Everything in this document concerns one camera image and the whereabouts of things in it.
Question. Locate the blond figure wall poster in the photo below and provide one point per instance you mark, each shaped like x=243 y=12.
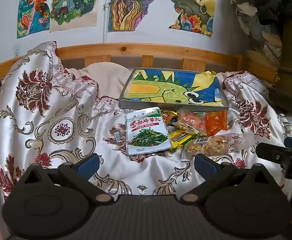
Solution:
x=73 y=5

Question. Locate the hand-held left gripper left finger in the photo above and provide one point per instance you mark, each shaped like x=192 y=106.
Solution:
x=88 y=166

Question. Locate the orange snack packet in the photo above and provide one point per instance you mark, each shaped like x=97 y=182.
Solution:
x=216 y=122

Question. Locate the grey metal tray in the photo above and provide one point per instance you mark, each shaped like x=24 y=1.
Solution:
x=161 y=105

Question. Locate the wooden bed headboard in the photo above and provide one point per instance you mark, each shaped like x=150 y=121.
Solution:
x=136 y=50

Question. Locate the wooden side rail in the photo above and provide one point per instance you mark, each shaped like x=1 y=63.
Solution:
x=261 y=65

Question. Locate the patterned hanging cloth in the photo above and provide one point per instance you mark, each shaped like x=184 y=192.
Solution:
x=261 y=35

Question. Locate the yellow green snack packet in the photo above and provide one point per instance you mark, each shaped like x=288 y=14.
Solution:
x=179 y=140

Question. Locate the golden yellow snack packet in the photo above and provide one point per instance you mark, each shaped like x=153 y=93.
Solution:
x=168 y=116

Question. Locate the clear pink snack packet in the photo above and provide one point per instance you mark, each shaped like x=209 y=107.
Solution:
x=189 y=122

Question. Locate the colourful swirl wall poster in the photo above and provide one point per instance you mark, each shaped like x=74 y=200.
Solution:
x=133 y=5

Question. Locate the green landscape wall poster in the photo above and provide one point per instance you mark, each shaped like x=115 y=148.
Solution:
x=193 y=7

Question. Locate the floral satin printed blanket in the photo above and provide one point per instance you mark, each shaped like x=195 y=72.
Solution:
x=48 y=105

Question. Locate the orange-haired figure wall poster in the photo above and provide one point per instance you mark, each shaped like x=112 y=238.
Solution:
x=33 y=10

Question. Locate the green white seaweed packet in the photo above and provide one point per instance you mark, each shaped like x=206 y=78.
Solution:
x=146 y=132

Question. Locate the clear peanut packet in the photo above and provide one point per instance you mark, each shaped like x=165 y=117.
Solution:
x=211 y=143

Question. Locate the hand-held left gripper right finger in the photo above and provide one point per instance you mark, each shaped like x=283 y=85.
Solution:
x=206 y=166

